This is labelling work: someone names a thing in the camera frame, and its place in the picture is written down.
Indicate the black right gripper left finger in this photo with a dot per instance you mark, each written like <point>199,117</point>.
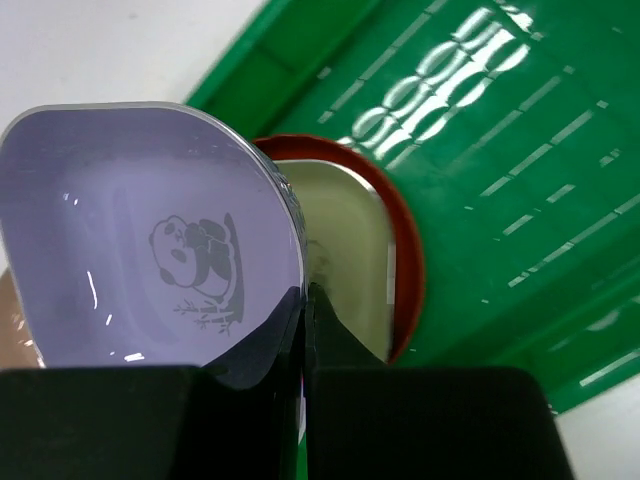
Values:
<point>234,418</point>

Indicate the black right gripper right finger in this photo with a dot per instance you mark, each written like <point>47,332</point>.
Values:
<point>369,420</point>

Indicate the red round scalloped plate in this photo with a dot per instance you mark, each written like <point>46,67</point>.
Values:
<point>411,272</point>

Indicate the green square panda plate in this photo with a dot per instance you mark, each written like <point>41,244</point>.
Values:
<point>351,247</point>

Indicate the pink square panda plate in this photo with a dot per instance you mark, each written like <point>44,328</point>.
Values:
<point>17,347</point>

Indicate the green plastic bin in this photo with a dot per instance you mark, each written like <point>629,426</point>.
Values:
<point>511,128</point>

